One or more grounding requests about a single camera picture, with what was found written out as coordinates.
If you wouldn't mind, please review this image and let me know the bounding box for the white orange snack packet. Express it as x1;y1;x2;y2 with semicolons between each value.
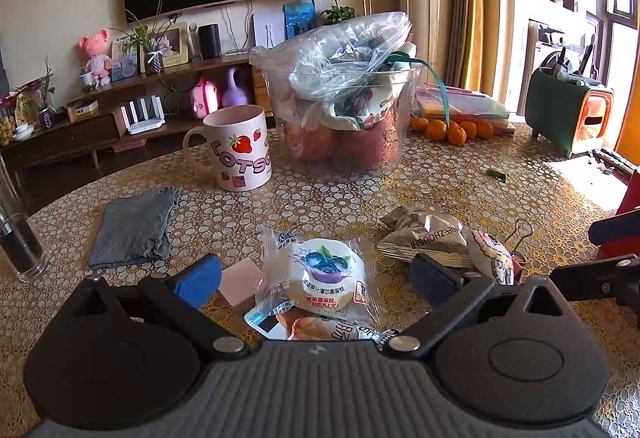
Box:
244;303;401;343

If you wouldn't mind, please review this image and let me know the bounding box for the pink sticky note pad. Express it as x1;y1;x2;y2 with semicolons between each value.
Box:
220;259;265;308

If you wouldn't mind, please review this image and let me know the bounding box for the black remote control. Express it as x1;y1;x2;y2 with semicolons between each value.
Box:
600;147;640;176

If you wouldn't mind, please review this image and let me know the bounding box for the red binder clip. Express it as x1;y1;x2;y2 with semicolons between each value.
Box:
502;219;535;276

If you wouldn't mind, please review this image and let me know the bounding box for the gold patterned desktop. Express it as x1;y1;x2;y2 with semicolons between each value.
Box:
0;120;640;438

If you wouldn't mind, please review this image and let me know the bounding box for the yellow curtain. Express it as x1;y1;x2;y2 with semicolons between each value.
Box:
445;0;501;91

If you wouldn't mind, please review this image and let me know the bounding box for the clear plastic bag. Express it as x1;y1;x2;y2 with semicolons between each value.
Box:
249;10;413;101

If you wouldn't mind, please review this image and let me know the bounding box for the white washing machine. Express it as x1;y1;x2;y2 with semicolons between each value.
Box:
530;38;601;89

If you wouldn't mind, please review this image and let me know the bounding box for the dark vase with twigs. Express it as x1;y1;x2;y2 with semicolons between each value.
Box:
10;58;60;130

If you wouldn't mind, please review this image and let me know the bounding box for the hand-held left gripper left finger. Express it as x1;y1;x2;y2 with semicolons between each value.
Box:
65;254;251;361

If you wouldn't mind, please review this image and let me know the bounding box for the purple toy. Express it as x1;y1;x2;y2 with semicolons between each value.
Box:
221;67;251;108

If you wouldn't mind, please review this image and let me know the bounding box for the small cardboard box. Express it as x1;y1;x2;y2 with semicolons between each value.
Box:
67;99;100;123

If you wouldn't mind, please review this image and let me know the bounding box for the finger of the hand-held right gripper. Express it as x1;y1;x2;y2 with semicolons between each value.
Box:
588;210;640;246
549;254;640;314

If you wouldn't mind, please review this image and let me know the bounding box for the grey cloth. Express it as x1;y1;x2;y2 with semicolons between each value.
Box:
86;187;181;271

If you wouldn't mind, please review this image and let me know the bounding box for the blueberry cake packet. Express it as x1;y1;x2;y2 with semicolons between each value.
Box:
255;225;378;331

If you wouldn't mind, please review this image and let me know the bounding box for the pink toy backpack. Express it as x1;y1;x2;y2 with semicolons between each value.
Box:
191;77;220;113

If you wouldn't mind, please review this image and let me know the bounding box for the pink doll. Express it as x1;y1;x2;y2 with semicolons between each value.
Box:
78;29;113;86

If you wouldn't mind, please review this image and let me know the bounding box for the green orange tissue box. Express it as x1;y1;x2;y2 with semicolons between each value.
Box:
524;67;615;159

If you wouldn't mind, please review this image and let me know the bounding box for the small picture card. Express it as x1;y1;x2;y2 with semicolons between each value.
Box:
111;38;138;81

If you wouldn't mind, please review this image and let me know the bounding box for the cream photo frame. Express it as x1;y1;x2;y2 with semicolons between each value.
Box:
145;21;190;69

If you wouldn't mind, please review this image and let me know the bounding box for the white cartoon snack packet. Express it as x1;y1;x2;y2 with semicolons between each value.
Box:
462;229;516;286

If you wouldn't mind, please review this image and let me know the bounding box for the printed cloth bag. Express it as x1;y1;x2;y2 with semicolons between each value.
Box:
320;83;401;131

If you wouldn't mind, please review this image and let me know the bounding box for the glass with dark drink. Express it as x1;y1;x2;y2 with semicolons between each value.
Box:
0;158;50;283

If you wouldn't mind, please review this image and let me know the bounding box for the black speaker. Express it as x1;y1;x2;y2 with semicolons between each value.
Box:
198;23;222;60

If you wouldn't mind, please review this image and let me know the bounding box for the white antenna router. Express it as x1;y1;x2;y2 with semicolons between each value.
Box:
119;97;167;135

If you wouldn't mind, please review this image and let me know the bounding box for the pink strawberry mug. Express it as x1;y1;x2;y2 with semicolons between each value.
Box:
182;104;273;192

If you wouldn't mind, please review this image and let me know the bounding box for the red storage box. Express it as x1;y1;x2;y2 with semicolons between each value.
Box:
597;168;640;259

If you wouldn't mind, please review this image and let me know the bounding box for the teal strap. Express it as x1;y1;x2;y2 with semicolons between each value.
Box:
395;58;453;121

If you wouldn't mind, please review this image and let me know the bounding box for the silver snack packet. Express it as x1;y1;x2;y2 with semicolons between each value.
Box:
376;207;476;269

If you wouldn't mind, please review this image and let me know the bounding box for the blue picture card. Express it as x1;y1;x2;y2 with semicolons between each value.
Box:
283;0;317;39

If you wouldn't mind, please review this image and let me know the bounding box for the clear plastic bucket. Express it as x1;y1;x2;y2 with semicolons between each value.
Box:
260;63;423;181

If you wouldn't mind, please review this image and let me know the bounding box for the small grass plant vase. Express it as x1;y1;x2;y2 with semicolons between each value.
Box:
112;0;176;75

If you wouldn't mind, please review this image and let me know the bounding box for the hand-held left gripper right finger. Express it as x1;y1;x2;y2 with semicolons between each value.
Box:
382;252;566;359

